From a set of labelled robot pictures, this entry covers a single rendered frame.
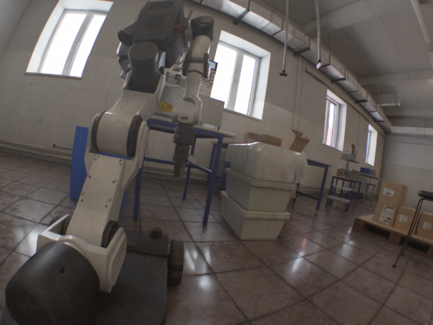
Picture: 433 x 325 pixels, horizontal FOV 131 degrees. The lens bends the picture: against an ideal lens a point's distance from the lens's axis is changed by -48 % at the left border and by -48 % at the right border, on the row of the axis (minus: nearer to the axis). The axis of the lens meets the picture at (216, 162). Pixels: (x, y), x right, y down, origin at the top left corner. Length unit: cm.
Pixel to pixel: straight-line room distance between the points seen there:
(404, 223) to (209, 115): 241
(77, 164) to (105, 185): 112
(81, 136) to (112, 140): 105
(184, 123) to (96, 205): 48
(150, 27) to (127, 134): 56
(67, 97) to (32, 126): 80
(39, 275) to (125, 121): 46
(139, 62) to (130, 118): 23
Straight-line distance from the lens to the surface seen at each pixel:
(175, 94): 150
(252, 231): 140
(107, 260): 43
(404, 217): 255
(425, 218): 254
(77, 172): 168
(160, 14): 100
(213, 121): 156
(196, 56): 93
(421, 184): 1045
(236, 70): 425
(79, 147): 165
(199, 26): 105
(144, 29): 97
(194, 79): 86
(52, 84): 360
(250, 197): 128
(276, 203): 141
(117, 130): 59
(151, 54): 75
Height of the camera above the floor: 58
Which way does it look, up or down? 3 degrees down
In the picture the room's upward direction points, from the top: 11 degrees clockwise
